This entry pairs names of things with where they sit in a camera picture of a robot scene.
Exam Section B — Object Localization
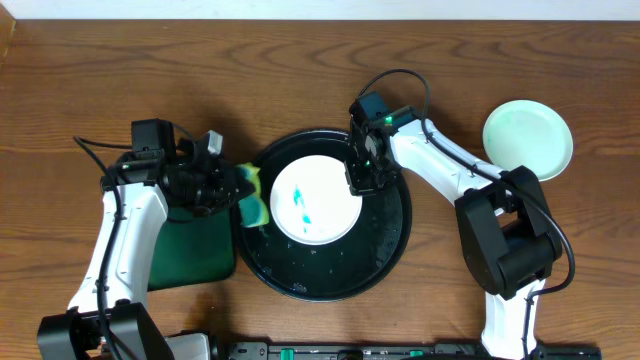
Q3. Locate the pink plate with green stain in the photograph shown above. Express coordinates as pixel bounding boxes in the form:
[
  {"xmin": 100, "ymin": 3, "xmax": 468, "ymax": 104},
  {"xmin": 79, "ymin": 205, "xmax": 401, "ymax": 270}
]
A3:
[{"xmin": 269, "ymin": 155, "xmax": 363, "ymax": 246}]

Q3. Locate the round black tray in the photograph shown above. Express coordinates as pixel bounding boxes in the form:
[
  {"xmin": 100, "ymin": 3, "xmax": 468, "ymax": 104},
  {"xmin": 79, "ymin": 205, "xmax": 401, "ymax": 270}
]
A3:
[{"xmin": 234, "ymin": 129, "xmax": 412, "ymax": 302}]

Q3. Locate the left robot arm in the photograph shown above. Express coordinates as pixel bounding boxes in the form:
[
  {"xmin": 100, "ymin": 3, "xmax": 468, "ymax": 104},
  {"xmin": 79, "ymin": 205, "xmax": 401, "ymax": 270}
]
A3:
[{"xmin": 37, "ymin": 148, "xmax": 259, "ymax": 359}]

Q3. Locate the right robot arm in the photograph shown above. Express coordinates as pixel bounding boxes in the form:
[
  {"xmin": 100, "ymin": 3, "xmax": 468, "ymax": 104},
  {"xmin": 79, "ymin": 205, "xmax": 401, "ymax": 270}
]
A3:
[{"xmin": 345, "ymin": 114, "xmax": 569, "ymax": 359}]

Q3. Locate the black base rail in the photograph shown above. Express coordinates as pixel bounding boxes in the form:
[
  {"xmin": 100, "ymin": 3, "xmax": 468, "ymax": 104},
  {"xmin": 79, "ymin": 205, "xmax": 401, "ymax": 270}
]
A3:
[{"xmin": 226, "ymin": 341, "xmax": 603, "ymax": 360}]

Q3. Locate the green yellow sponge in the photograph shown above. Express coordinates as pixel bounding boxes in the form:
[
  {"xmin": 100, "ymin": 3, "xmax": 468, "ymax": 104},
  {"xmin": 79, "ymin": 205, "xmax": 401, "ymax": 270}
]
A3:
[{"xmin": 237, "ymin": 163, "xmax": 270, "ymax": 228}]

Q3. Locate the green rectangular sponge tray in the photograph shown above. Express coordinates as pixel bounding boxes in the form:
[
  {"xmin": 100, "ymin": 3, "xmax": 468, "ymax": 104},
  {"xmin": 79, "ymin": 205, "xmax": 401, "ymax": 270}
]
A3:
[{"xmin": 148, "ymin": 208, "xmax": 236, "ymax": 291}]

